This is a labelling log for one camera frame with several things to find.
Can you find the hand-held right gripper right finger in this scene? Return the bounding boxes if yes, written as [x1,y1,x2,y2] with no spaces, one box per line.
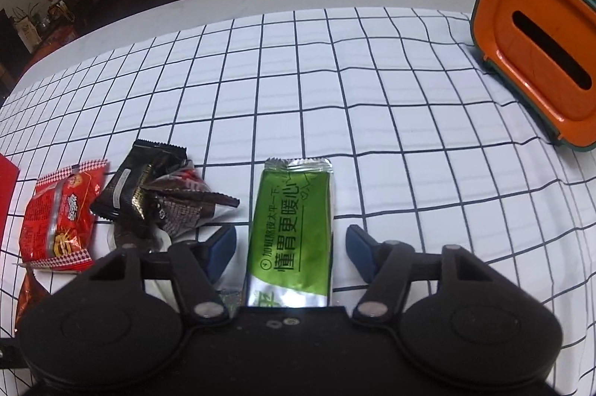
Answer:
[345,225,494,327]

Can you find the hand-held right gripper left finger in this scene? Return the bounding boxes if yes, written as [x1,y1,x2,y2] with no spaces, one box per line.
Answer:
[89,225,238,328]

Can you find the green snack packet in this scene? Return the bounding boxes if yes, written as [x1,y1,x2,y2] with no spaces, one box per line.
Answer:
[244,158,335,309]

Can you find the dark brown snack packet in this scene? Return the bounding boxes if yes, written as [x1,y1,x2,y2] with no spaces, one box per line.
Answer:
[91,140,188,221]

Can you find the brown patterned snack packet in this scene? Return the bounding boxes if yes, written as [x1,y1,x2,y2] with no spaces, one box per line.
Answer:
[149,169,241,239]

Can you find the clear plastic spoon packet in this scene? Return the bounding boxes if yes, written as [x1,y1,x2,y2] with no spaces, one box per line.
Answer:
[106,223,174,256]

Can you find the white checked tablecloth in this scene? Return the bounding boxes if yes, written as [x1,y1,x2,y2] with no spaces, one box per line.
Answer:
[0,7,596,396]

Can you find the red snack packet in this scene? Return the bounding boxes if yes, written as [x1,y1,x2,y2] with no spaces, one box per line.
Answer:
[19,158,110,274]

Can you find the orange-brown snack packet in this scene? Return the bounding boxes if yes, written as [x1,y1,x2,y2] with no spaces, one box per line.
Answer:
[15,272,53,335]

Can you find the red box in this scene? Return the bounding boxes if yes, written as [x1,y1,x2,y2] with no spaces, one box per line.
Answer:
[0,153,20,246]

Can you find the orange tissue box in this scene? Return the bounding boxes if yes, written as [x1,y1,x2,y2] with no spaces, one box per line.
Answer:
[469,0,596,153]

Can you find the potted plant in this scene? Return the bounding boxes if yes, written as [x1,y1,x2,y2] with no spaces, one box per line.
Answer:
[12,2,44,53]

